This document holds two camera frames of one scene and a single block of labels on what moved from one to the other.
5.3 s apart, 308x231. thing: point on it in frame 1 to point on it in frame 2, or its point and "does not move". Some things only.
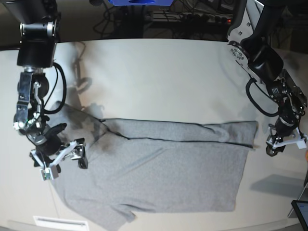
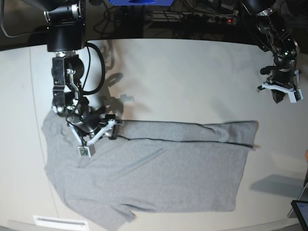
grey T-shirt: (138, 165) does not move
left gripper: (50, 151) to (90, 124)
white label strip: (51, 223) does not move
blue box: (131, 3) does not move
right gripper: (276, 143) to (279, 81)
